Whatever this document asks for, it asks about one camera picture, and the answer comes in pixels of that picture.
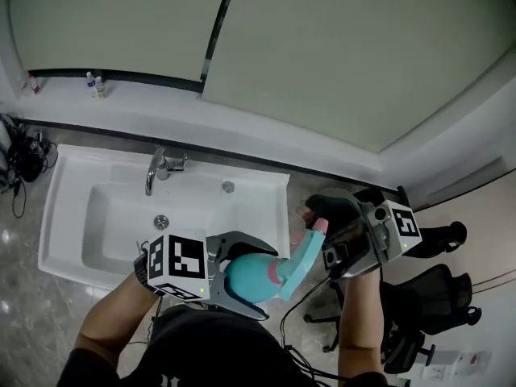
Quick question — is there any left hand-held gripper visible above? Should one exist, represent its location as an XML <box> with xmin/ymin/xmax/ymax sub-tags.
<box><xmin>145</xmin><ymin>230</ymin><xmax>280</xmax><ymax>322</ymax></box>

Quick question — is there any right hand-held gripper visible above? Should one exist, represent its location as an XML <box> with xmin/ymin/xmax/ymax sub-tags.
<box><xmin>305</xmin><ymin>187</ymin><xmax>422</xmax><ymax>281</ymax></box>

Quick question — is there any teal spray bottle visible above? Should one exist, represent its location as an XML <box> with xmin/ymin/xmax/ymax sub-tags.
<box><xmin>223</xmin><ymin>255</ymin><xmax>283</xmax><ymax>304</ymax></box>

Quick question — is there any pink teal spray nozzle head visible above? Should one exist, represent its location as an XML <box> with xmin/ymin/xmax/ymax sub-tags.
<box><xmin>268</xmin><ymin>206</ymin><xmax>330</xmax><ymax>302</ymax></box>

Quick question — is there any person's right forearm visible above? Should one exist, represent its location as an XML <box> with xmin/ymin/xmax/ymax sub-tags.
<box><xmin>337</xmin><ymin>268</ymin><xmax>384</xmax><ymax>378</ymax></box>

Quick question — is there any person's left forearm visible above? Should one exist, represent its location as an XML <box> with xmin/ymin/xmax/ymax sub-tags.
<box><xmin>76</xmin><ymin>272</ymin><xmax>162</xmax><ymax>358</ymax></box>

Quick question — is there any person's black shirt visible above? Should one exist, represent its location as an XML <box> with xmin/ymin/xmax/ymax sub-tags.
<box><xmin>56</xmin><ymin>304</ymin><xmax>400</xmax><ymax>387</ymax></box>

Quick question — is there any black office chair with headrest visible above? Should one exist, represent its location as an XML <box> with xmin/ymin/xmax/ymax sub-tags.
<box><xmin>354</xmin><ymin>185</ymin><xmax>468</xmax><ymax>260</ymax></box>

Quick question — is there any black striped glove cuff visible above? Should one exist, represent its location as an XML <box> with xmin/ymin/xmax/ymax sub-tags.
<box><xmin>134</xmin><ymin>252</ymin><xmax>162</xmax><ymax>296</ymax></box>

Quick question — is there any black mesh office chair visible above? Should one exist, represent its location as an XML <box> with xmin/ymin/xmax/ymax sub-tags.
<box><xmin>304</xmin><ymin>263</ymin><xmax>483</xmax><ymax>352</ymax></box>

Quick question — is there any chrome faucet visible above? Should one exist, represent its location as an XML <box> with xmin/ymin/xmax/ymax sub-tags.
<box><xmin>144</xmin><ymin>146</ymin><xmax>189</xmax><ymax>197</ymax></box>

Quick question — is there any small black office chair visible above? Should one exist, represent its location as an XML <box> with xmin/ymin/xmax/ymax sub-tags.
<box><xmin>381</xmin><ymin>331</ymin><xmax>437</xmax><ymax>375</ymax></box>

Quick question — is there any white cardboard box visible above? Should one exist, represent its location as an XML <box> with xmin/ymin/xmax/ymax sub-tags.
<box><xmin>397</xmin><ymin>348</ymin><xmax>493</xmax><ymax>383</ymax></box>

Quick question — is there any wide pale roller blind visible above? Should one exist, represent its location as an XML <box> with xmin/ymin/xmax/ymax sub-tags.
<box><xmin>201</xmin><ymin>0</ymin><xmax>516</xmax><ymax>153</ymax></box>

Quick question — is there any white sink basin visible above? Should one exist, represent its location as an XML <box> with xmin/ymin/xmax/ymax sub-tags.
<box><xmin>38</xmin><ymin>144</ymin><xmax>291</xmax><ymax>294</ymax></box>

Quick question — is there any narrow pale roller blind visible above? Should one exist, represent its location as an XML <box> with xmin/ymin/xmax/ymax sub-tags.
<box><xmin>7</xmin><ymin>0</ymin><xmax>235</xmax><ymax>85</ymax></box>

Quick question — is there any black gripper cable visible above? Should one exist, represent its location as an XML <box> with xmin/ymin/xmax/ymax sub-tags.
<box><xmin>280</xmin><ymin>276</ymin><xmax>344</xmax><ymax>383</ymax></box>

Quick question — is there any black cable tangle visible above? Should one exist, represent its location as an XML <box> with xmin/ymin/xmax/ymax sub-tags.
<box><xmin>6</xmin><ymin>123</ymin><xmax>60</xmax><ymax>219</ymax></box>

